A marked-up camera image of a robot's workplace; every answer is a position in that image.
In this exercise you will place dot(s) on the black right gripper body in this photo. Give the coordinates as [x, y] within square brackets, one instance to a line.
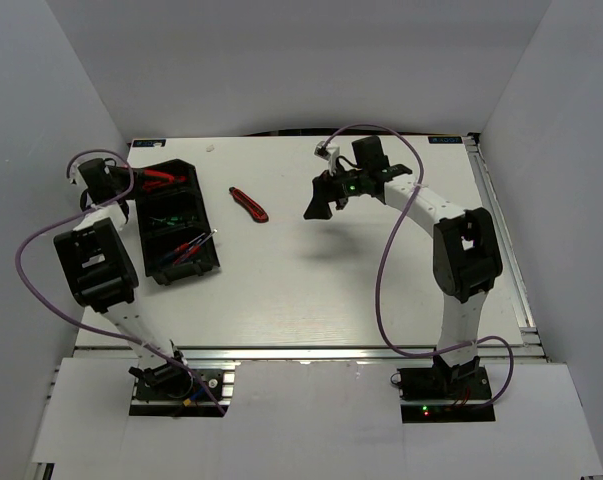
[345, 186]

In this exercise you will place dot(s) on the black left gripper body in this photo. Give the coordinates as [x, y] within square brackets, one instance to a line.
[122, 180]

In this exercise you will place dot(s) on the red folding knife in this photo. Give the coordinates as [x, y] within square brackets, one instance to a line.
[154, 176]

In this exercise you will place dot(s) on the small blue handle screwdriver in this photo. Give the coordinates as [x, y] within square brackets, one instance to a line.
[190, 252]

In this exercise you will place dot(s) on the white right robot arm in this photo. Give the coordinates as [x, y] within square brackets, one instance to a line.
[466, 259]

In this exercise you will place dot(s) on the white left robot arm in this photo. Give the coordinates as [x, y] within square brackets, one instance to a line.
[99, 271]

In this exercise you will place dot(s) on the blue label left corner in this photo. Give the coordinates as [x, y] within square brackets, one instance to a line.
[148, 143]

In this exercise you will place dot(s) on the blue label corner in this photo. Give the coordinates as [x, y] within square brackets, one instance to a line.
[445, 140]
[148, 143]

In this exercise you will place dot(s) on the blue label right corner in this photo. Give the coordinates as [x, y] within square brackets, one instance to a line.
[445, 140]

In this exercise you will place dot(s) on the black compartment tool bin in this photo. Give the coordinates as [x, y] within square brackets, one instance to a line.
[157, 240]

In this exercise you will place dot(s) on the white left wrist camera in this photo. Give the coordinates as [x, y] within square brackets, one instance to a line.
[74, 176]

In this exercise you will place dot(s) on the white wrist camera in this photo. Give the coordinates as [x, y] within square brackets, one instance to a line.
[74, 176]
[328, 153]

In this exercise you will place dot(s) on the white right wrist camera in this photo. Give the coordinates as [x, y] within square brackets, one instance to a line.
[328, 153]

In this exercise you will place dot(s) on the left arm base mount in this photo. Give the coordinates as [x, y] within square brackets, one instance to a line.
[169, 392]

